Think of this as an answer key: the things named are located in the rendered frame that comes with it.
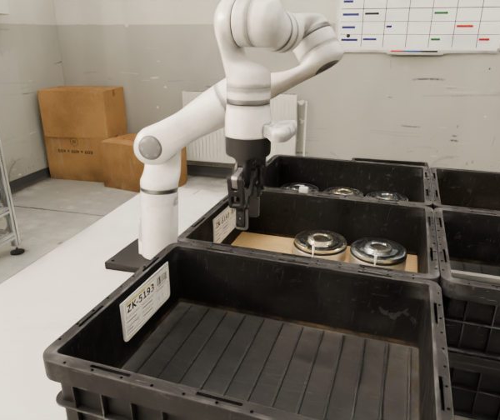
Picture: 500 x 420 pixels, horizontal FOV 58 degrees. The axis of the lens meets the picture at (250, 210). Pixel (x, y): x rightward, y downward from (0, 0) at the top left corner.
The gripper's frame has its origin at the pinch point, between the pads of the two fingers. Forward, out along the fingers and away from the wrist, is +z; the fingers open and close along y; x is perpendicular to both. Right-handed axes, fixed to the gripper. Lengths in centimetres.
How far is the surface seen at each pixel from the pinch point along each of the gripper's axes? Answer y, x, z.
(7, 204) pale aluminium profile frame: -119, -188, 64
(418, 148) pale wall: -317, 39, 57
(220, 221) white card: -4.6, -7.1, 4.0
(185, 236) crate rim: 9.2, -7.6, 1.3
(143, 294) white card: 23.3, -7.2, 4.0
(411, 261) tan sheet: -13.9, 28.6, 11.1
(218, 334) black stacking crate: 19.0, 2.1, 11.4
